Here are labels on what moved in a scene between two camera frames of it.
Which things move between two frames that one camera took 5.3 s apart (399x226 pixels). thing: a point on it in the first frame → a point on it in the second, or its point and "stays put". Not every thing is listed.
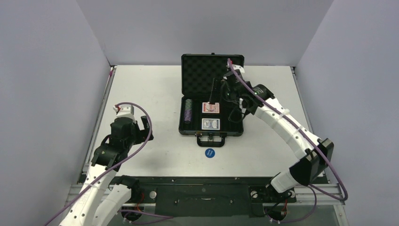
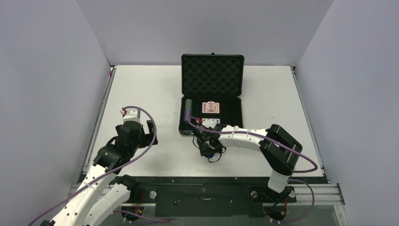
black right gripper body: (222, 84) → (205, 141)
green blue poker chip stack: (188, 104) stays put
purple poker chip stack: (187, 117) stays put
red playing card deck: (210, 108) stays put
